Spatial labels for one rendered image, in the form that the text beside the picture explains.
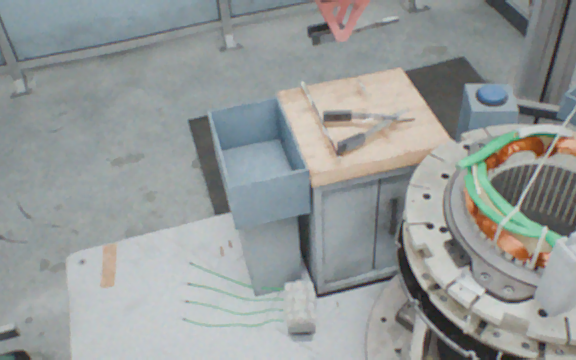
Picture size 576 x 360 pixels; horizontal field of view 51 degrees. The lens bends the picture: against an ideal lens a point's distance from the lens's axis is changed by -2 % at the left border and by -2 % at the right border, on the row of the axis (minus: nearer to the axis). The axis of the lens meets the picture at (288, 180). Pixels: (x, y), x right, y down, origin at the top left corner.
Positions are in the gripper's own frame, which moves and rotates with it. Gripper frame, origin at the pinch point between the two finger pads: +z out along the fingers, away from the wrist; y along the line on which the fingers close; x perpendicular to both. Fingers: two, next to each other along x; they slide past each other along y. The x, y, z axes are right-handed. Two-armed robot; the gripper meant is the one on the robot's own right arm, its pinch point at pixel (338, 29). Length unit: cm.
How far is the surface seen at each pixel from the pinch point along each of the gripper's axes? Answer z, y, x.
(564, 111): 15.4, 9.5, 32.2
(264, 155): 20.1, -0.9, -11.8
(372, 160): 12.1, 13.2, 0.2
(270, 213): 18.6, 12.3, -14.0
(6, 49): 97, -189, -93
